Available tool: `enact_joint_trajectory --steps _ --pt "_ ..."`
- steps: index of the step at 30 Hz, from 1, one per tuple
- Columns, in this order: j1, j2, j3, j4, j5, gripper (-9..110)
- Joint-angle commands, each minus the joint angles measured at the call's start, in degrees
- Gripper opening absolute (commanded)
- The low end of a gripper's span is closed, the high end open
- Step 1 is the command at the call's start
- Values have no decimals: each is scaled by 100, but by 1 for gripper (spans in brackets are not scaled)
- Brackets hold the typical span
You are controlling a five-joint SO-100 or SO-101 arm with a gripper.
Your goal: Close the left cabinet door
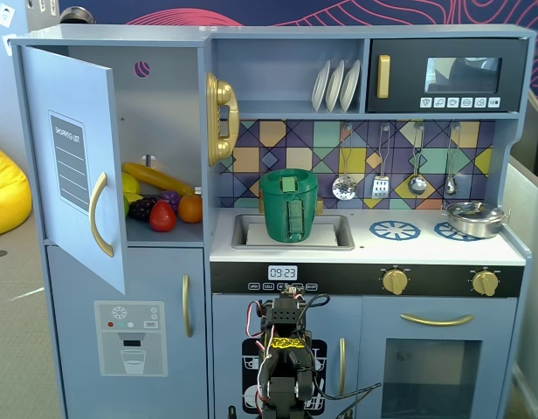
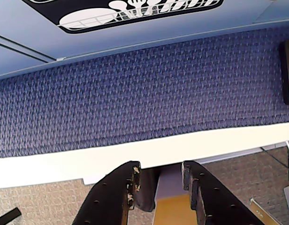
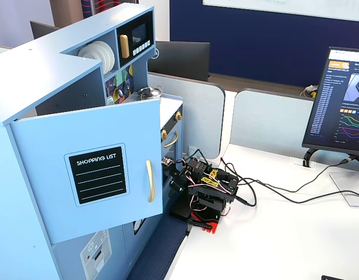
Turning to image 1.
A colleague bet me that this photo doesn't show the metal slotted spatula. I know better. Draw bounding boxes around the metal slotted spatula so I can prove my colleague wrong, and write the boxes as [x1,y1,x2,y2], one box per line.
[371,124,390,200]

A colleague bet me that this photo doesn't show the red toy strawberry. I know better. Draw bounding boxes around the red toy strawberry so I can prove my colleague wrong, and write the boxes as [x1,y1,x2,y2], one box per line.
[148,199,178,233]

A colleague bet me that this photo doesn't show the black power cable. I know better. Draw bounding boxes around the black power cable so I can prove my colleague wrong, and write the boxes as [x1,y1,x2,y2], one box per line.
[314,381,383,401]

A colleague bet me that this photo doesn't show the metal toy spoon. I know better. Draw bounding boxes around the metal toy spoon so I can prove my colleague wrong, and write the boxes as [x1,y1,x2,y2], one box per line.
[444,122,462,196]

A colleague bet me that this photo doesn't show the metal toy ladle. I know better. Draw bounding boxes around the metal toy ladle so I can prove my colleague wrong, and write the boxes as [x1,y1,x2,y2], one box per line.
[407,122,428,196]

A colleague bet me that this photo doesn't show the dark toy grapes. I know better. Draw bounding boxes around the dark toy grapes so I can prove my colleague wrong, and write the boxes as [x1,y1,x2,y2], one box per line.
[128,196,159,223]

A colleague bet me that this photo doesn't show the yellow toy banana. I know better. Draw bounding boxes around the yellow toy banana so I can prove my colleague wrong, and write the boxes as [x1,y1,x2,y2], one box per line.
[122,161,196,196]

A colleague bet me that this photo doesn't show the steel pot with lid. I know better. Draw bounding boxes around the steel pot with lid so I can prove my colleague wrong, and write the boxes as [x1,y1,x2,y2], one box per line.
[441,200,512,240]

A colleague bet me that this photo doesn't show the grey partition panel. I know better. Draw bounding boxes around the grey partition panel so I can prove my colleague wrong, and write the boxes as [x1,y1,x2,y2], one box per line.
[504,156,538,419]

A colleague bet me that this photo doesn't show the black panel behind partition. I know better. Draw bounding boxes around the black panel behind partition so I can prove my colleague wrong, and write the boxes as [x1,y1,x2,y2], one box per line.
[511,89,538,175]

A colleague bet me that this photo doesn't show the green plastic bucket container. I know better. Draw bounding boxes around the green plastic bucket container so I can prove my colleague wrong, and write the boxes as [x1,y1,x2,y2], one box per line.
[259,168,319,243]

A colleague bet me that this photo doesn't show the white toy plate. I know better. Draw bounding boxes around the white toy plate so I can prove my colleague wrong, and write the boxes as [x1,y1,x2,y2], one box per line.
[311,59,332,113]
[324,59,346,113]
[339,59,362,113]

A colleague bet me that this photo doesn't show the blue oven door with window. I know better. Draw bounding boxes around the blue oven door with window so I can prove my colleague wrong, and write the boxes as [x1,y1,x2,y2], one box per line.
[361,296,519,419]

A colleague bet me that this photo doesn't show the blue ice dispenser fridge door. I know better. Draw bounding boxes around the blue ice dispenser fridge door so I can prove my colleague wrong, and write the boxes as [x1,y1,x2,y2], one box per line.
[45,244,209,419]

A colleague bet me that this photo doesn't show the green toy fruit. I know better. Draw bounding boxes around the green toy fruit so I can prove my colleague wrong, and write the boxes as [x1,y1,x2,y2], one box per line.
[122,193,143,218]

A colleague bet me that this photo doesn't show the blue dishwasher door black print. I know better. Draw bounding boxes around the blue dishwasher door black print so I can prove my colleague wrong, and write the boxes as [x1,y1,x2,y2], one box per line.
[211,292,364,419]

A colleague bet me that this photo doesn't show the metal slotted skimmer spoon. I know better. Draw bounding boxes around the metal slotted skimmer spoon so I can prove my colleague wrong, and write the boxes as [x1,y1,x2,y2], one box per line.
[332,124,357,202]

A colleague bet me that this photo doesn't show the gold stove knob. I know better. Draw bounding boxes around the gold stove knob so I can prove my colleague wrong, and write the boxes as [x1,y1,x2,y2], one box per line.
[381,268,409,297]
[471,269,500,298]

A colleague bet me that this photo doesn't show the yellow toy lemon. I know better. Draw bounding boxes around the yellow toy lemon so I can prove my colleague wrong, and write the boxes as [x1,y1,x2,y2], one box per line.
[121,172,142,196]

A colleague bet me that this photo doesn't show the grey toy sink basin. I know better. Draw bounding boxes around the grey toy sink basin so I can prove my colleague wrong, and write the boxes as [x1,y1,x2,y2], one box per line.
[231,212,355,251]

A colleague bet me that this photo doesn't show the black microwave door gold handle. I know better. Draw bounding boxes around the black microwave door gold handle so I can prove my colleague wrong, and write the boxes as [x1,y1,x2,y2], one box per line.
[367,38,528,114]

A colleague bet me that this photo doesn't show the blue wooden toy kitchen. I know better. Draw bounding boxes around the blue wooden toy kitchen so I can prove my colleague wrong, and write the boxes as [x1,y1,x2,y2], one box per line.
[9,24,536,419]

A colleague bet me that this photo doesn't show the yellow beanbag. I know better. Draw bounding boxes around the yellow beanbag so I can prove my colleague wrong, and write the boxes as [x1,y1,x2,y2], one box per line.
[0,140,33,239]

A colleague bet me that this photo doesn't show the toy orange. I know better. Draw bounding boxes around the toy orange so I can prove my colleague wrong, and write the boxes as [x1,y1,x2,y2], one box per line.
[177,194,204,224]

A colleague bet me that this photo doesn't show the dark round metal object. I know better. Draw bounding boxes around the dark round metal object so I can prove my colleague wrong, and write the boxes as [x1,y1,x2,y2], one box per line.
[59,5,96,25]

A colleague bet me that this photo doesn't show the red white servo wire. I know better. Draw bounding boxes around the red white servo wire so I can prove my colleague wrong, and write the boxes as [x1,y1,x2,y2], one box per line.
[244,300,270,340]

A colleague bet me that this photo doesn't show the purple toy grapes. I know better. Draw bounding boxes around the purple toy grapes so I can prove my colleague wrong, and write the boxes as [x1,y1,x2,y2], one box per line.
[158,189,183,215]

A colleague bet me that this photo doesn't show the gold toy telephone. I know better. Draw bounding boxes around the gold toy telephone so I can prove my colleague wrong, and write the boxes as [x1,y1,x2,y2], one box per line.
[205,72,240,168]

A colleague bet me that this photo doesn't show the blue shopping list cabinet door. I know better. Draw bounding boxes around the blue shopping list cabinet door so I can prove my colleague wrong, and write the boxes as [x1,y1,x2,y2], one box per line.
[19,45,128,296]

